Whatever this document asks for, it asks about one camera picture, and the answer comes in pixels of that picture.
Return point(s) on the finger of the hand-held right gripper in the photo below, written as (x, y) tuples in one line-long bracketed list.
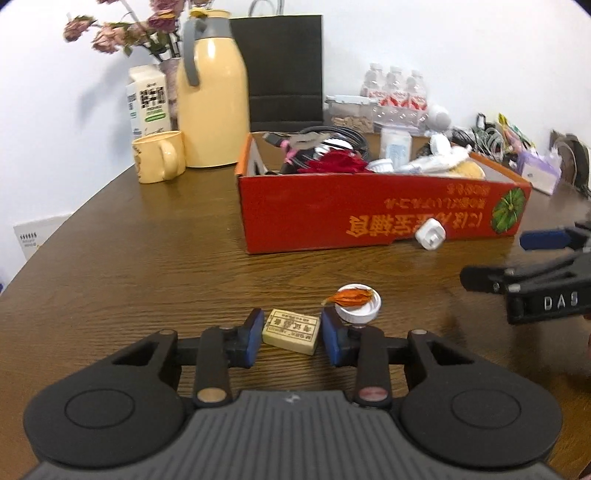
[(485, 279), (545, 239)]

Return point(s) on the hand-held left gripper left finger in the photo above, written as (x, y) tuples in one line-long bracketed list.
[(255, 339)]

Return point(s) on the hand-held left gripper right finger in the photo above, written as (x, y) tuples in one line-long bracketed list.
[(332, 339)]

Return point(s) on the beige labelled eraser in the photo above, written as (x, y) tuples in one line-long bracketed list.
[(291, 331)]

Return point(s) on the white yellow alpaca plush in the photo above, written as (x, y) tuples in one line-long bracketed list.
[(466, 170)]

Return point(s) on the red cardboard box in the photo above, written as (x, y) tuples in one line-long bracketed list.
[(360, 212)]

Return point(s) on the white round device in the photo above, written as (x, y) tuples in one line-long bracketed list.
[(379, 165)]

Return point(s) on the clear cotton swab box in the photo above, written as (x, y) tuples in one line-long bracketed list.
[(395, 143)]

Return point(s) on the white bottle cap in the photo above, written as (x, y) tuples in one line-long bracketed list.
[(360, 311)]

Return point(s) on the orange dried flower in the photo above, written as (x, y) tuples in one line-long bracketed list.
[(351, 296)]

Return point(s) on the purple tissue pack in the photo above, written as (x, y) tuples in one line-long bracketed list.
[(540, 173)]

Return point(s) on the white plug adapter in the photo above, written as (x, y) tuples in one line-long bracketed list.
[(430, 235)]

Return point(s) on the colourful snack packets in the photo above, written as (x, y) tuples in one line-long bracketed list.
[(515, 131)]

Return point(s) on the white tube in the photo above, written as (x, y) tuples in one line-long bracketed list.
[(434, 162)]

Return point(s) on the white robot speaker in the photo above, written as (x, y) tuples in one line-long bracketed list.
[(439, 117)]

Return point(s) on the red artificial flower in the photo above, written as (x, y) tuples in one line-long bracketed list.
[(334, 164)]

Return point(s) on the clear water bottle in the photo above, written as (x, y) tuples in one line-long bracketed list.
[(373, 81), (395, 85), (416, 90)]

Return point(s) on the yellow mug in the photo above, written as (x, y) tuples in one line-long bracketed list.
[(157, 157)]

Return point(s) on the clear seed container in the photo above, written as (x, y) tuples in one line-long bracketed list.
[(348, 113)]

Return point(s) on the yellow thermos jug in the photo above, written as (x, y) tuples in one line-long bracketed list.
[(214, 92)]

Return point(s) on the white milk carton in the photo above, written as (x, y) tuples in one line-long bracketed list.
[(147, 101)]

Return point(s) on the grey vase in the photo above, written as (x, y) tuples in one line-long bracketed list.
[(170, 92)]

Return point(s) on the black paper bag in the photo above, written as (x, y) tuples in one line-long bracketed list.
[(281, 69)]

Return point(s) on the dried rose bouquet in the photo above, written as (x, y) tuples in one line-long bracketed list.
[(134, 27)]

